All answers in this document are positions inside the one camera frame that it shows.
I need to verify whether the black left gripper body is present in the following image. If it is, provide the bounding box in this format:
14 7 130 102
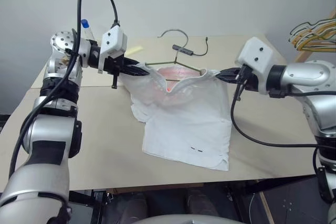
104 55 127 89

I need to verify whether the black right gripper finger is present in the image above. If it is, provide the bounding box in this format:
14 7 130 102
218 67 242 76
215 74 240 83

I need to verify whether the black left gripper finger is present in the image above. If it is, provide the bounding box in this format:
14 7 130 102
122 65 148 78
123 57 152 75

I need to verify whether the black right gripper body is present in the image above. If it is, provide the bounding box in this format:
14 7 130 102
236 64 262 92

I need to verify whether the olive wire clothes hanger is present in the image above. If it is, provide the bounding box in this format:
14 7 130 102
145 28 208 82

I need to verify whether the white t-shirt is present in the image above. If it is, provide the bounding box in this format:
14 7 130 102
122 67 233 173

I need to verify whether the pale yellow foam piece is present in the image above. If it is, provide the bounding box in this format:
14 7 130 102
125 46 145 58

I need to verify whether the clear bottle with blue cap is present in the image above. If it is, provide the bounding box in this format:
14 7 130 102
80 19 96 41

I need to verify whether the wooden rack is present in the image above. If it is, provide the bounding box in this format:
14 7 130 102
294 8 336 63

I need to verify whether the black furniture beside table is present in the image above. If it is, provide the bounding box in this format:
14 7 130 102
0 113 11 133

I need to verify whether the dark rounded shape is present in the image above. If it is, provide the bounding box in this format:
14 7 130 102
114 193 148 223
187 194 221 217

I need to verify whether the black cabinet under table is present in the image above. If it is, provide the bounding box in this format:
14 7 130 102
250 176 330 224

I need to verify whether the silver robot body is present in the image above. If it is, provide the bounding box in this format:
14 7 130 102
138 213 219 224

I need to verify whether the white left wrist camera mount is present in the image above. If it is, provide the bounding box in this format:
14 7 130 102
98 25 129 74

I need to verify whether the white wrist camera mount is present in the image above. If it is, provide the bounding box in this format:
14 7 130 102
98 25 129 74
235 37 282 81

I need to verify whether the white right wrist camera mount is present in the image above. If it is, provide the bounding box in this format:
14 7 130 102
235 37 282 81

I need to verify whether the grey USB hub with cable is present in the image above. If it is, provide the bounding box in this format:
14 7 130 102
172 37 209 57

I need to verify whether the bundle of wire hangers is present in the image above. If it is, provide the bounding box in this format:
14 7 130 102
289 17 336 51

